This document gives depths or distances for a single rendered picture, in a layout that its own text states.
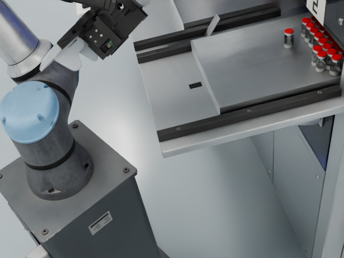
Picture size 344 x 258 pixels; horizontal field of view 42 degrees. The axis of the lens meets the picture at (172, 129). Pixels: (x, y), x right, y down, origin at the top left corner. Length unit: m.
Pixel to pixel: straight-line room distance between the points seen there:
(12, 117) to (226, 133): 0.42
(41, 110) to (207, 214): 1.12
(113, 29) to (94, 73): 1.82
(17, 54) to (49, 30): 2.21
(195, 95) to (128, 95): 1.43
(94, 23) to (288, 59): 0.49
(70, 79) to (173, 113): 0.24
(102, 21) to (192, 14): 0.51
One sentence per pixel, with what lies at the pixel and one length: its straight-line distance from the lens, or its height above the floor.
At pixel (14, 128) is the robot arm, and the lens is 0.91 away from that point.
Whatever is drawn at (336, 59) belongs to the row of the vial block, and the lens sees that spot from 1.05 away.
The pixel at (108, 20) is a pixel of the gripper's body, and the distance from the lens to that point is 0.86.
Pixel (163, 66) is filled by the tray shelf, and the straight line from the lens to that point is 1.13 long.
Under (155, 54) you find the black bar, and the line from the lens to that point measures 1.15.
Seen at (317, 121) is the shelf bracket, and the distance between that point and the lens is 1.16.
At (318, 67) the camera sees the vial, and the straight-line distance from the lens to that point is 1.07.
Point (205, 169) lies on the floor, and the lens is 2.01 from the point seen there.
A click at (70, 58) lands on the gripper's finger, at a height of 1.10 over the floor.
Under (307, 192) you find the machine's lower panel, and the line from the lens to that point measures 1.43.
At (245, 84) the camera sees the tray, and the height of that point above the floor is 0.88.
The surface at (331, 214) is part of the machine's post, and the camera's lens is 1.30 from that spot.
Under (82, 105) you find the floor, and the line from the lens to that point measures 2.48.
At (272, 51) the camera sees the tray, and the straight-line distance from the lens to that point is 1.14.
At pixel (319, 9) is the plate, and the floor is 1.02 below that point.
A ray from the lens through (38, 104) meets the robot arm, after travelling 0.91.
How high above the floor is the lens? 1.57
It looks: 45 degrees down
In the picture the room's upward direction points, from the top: 12 degrees counter-clockwise
